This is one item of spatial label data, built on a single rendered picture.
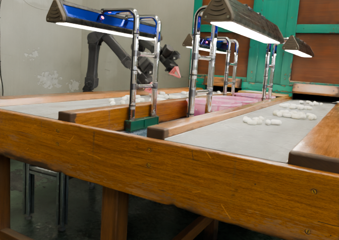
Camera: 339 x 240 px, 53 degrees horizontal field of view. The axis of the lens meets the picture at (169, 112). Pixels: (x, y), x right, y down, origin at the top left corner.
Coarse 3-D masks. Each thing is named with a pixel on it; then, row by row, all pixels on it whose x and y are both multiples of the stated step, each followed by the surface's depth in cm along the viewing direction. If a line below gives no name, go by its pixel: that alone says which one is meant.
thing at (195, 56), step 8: (200, 8) 107; (248, 8) 98; (200, 16) 107; (264, 16) 114; (200, 24) 108; (216, 32) 121; (192, 40) 109; (216, 40) 122; (192, 48) 109; (192, 56) 109; (200, 56) 112; (208, 56) 119; (192, 64) 109; (192, 72) 110; (208, 72) 123; (192, 80) 110; (208, 80) 123; (192, 88) 110; (208, 88) 124; (192, 96) 111; (208, 96) 124; (192, 104) 111; (208, 104) 124; (192, 112) 112; (208, 112) 125
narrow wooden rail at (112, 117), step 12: (204, 96) 190; (84, 108) 112; (96, 108) 114; (108, 108) 116; (120, 108) 121; (144, 108) 135; (156, 108) 143; (168, 108) 152; (180, 108) 162; (60, 120) 102; (72, 120) 101; (84, 120) 106; (96, 120) 111; (108, 120) 116; (120, 120) 122; (168, 120) 153
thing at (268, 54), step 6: (270, 48) 192; (276, 48) 205; (270, 66) 199; (264, 72) 194; (270, 72) 207; (264, 78) 194; (270, 78) 207; (264, 84) 194; (270, 84) 208; (264, 90) 195; (270, 90) 208; (264, 96) 195; (270, 96) 208
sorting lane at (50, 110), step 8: (144, 96) 193; (184, 96) 210; (32, 104) 130; (40, 104) 132; (48, 104) 134; (56, 104) 135; (64, 104) 137; (72, 104) 138; (80, 104) 140; (88, 104) 142; (96, 104) 143; (104, 104) 145; (120, 104) 149; (24, 112) 111; (32, 112) 112; (40, 112) 113; (48, 112) 114; (56, 112) 115
